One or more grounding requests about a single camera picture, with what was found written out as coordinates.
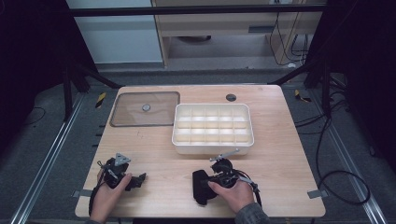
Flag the aluminium floor rail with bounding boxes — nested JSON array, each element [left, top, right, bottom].
[[8, 92, 86, 224], [310, 89, 388, 224]]

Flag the thick black floor cable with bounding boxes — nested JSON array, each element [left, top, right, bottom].
[[315, 116, 372, 206]]

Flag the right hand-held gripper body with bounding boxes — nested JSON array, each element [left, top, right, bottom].
[[208, 147, 243, 189]]

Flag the yellow black tape piece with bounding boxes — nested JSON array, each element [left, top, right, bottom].
[[94, 91, 107, 109], [293, 89, 313, 104]]

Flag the white divided storage box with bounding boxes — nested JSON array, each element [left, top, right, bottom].
[[171, 103, 255, 156]]

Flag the transparent box lid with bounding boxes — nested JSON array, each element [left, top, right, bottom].
[[108, 91, 181, 128]]

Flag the black horizontal frame bar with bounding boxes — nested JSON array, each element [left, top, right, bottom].
[[68, 4, 329, 18]]

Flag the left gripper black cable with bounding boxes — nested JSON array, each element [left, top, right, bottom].
[[88, 176, 106, 217]]

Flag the person's right hand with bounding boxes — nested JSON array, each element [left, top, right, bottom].
[[206, 178, 256, 215]]

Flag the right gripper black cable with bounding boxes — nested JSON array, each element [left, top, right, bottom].
[[233, 168, 263, 208]]

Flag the grey tape strip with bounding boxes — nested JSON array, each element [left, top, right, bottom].
[[306, 189, 330, 200], [71, 189, 94, 199]]

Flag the light wooden desk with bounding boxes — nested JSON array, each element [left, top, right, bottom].
[[150, 0, 329, 68]]

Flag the person's left hand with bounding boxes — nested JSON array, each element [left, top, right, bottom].
[[89, 168, 134, 224]]

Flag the black sock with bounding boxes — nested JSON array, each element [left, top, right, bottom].
[[191, 169, 219, 206]]

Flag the white cabinet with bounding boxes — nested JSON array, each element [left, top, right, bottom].
[[65, 0, 164, 65]]

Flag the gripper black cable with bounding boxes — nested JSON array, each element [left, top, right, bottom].
[[88, 176, 106, 217], [233, 168, 263, 208]]

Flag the black metal stand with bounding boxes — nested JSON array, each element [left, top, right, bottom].
[[273, 57, 334, 119], [61, 60, 124, 123]]

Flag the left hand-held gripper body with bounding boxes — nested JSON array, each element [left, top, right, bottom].
[[97, 151, 133, 190]]

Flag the hanging black cables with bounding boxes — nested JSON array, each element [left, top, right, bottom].
[[268, 11, 310, 67]]

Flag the thin black floor cable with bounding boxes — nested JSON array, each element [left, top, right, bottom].
[[18, 105, 48, 129]]

